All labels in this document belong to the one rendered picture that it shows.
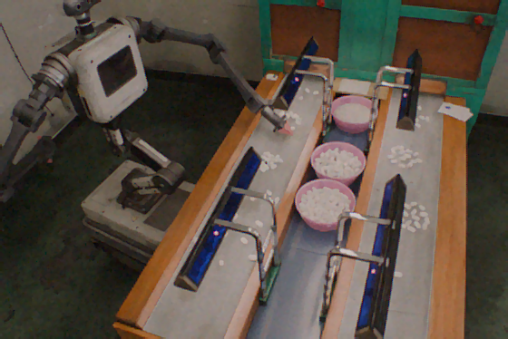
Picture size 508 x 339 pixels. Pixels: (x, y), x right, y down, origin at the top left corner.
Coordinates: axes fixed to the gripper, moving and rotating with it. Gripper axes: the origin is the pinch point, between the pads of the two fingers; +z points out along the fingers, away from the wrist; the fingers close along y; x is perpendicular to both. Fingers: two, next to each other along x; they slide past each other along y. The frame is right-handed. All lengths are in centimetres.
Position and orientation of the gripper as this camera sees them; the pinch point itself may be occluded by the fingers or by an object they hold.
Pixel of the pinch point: (291, 133)
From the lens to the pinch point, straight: 227.4
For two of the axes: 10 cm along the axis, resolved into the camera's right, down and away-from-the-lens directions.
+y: 3.3, -6.6, 6.7
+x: -5.7, 4.3, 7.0
